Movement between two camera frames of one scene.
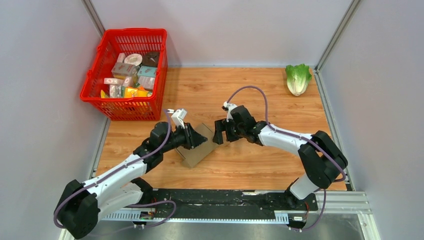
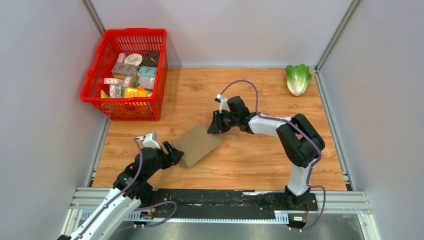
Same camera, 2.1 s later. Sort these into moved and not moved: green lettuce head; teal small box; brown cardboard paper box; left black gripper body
Moved: left black gripper body
Not moved: green lettuce head; brown cardboard paper box; teal small box
